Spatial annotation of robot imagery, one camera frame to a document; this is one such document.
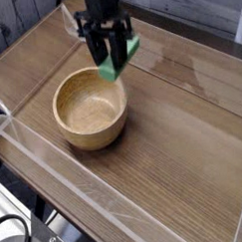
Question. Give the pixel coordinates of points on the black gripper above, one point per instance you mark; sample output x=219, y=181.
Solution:
x=104, y=16

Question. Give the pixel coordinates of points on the brown wooden bowl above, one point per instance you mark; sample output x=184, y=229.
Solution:
x=89, y=110

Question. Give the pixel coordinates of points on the black table leg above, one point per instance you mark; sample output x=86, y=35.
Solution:
x=39, y=207

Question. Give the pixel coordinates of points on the white post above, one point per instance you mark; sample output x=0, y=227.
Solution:
x=238, y=37

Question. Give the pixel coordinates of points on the clear acrylic front wall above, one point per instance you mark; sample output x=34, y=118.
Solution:
x=85, y=199

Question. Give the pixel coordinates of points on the grey metal base plate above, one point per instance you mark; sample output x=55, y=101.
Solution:
x=41, y=233

